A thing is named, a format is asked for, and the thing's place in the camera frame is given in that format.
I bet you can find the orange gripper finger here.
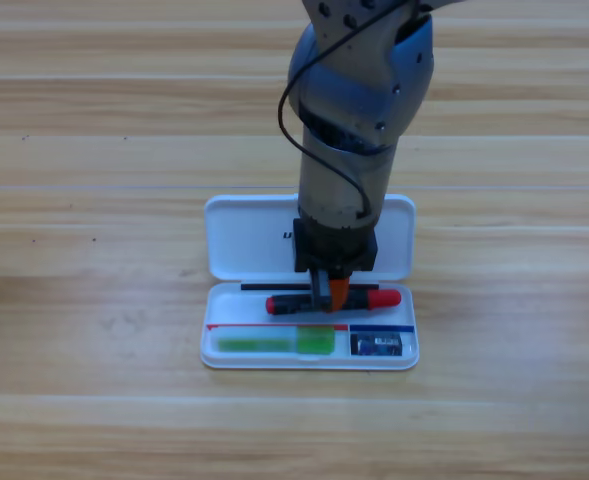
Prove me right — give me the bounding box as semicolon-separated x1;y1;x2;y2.
327;277;351;314

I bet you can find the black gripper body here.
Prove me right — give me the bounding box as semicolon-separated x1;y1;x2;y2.
292;217;379;312

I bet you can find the red and black marker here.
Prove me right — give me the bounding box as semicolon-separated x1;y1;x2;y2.
265;288;403;317

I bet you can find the green highlighter pen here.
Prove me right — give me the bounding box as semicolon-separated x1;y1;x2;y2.
215;325;337;357

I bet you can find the dark blue eraser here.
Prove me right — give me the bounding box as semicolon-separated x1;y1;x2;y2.
349;333;406;358

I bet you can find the white Unitree pencil case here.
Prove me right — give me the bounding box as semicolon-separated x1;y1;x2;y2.
199;193;420;372

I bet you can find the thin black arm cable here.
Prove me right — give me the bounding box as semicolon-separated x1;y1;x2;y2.
276;0;410;220

